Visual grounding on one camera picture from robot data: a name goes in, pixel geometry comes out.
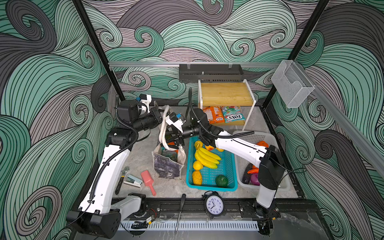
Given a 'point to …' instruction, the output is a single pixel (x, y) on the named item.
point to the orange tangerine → (263, 143)
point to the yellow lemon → (197, 165)
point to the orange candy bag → (215, 114)
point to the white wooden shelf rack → (226, 94)
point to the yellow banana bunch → (207, 158)
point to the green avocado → (221, 181)
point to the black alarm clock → (214, 204)
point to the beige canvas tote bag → (167, 162)
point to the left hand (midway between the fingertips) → (171, 111)
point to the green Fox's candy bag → (232, 113)
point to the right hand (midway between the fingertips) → (162, 139)
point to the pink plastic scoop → (148, 180)
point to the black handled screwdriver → (181, 209)
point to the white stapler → (133, 181)
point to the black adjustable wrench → (121, 180)
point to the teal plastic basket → (227, 168)
